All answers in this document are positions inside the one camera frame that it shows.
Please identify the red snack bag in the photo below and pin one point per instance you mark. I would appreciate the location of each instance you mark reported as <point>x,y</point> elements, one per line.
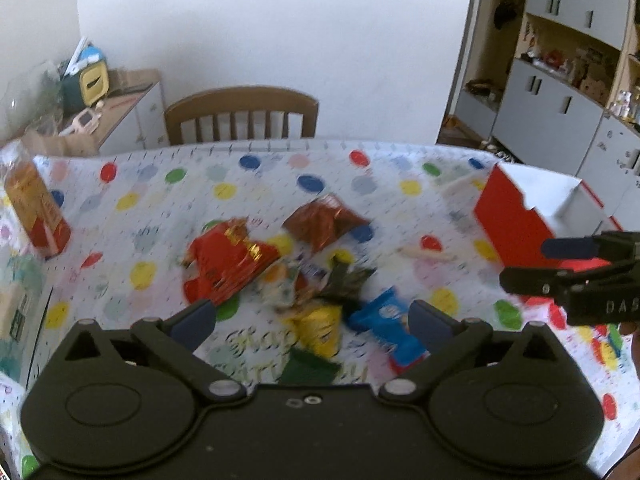
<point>220,260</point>

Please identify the clear plastic bag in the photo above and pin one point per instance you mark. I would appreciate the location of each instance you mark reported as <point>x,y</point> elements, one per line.
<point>30,100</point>

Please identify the black hat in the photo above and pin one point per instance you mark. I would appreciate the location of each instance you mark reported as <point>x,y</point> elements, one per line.
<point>506,10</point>

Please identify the dark green snack packet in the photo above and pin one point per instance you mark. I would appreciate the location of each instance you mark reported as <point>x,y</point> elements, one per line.
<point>345,280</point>

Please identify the yellow snack packet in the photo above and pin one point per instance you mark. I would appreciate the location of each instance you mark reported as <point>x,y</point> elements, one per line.
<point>317,325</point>

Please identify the orange bread bag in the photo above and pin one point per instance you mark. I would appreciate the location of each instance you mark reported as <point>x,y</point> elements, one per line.
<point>35,205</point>

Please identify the grey wall cabinet unit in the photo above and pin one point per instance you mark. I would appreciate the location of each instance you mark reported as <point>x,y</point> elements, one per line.
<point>545,105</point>

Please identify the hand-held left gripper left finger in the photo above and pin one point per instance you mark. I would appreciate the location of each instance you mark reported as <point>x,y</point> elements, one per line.
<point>197,317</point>

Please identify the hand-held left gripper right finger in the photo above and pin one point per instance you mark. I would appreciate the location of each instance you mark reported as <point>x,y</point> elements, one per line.
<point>427,320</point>

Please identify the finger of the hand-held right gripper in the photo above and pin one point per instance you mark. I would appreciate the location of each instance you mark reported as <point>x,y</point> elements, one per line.
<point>530,280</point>
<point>570,247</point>

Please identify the teal tissue box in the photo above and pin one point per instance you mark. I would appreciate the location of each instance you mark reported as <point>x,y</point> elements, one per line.
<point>90,82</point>

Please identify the red cardboard box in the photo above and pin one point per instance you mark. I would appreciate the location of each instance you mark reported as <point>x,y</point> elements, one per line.
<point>505,220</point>

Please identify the beige green packet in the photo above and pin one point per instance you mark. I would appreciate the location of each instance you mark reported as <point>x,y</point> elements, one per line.
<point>12,305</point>

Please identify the wooden top side cabinet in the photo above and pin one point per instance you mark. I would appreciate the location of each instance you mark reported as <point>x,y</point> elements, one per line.
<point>150,115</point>

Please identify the polka dot tablecloth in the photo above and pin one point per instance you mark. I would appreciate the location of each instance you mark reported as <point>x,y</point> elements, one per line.
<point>150,200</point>

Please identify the white handheld toy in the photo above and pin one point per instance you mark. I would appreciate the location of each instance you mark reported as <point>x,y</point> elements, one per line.
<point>82,121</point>

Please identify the brown chip bag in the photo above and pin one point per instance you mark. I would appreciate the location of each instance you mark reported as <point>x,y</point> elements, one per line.
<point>320,220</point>

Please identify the white wrapped stick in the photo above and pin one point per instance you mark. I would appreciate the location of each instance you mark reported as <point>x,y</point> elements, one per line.
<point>430,255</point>

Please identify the wooden chair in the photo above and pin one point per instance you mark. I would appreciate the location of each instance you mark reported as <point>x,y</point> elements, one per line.
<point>240,97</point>

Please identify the white orange snack packet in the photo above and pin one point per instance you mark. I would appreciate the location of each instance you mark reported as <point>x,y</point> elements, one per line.
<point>280,285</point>

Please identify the blue snack packet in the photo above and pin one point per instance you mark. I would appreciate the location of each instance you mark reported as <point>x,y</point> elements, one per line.
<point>382,312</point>

